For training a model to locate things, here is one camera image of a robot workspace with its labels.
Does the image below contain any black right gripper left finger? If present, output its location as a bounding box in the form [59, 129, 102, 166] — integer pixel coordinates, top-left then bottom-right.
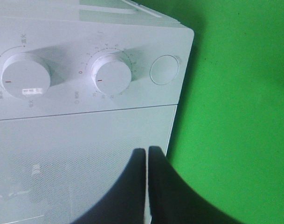
[74, 148, 145, 224]

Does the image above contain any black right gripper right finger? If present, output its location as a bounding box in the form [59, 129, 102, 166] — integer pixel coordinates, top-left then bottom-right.
[148, 146, 228, 224]

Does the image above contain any round white door button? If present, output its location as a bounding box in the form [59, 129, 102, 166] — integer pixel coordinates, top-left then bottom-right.
[150, 55, 179, 85]

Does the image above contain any white microwave oven body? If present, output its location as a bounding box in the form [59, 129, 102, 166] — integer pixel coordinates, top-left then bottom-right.
[0, 0, 195, 224]

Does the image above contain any lower white timer knob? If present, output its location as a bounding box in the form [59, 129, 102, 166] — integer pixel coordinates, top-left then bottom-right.
[91, 54, 132, 95]

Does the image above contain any upper white power knob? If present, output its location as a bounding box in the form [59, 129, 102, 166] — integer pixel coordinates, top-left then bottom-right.
[1, 52, 51, 99]

